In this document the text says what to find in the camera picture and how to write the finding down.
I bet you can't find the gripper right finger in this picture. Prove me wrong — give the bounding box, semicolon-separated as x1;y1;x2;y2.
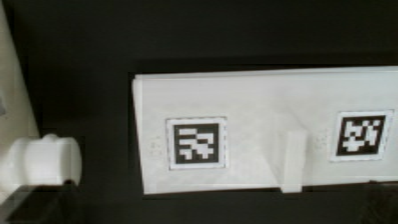
355;181;398;224

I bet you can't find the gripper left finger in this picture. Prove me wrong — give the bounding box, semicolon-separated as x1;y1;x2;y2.
0;181;80;224

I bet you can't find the white cabinet body box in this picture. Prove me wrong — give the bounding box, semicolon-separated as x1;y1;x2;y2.
0;0;81;204

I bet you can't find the white cabinet door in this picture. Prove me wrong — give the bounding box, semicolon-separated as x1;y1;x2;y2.
131;66;398;194

